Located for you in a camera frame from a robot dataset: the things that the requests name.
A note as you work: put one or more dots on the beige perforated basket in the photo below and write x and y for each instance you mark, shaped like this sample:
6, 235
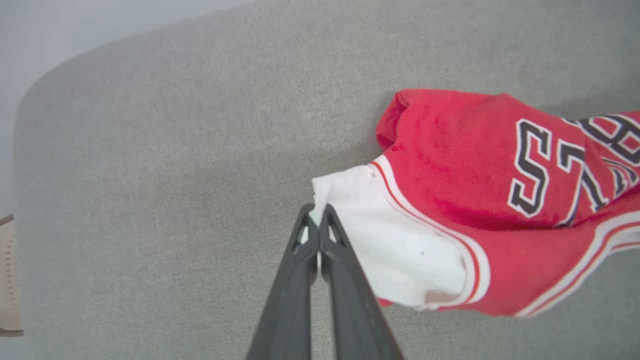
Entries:
9, 280

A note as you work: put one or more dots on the red white basketball jersey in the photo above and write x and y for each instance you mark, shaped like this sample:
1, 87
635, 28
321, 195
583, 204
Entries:
450, 165

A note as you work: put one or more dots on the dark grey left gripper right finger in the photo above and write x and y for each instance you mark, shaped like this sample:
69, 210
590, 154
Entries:
350, 310

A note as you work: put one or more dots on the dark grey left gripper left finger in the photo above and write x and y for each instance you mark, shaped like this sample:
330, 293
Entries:
292, 300

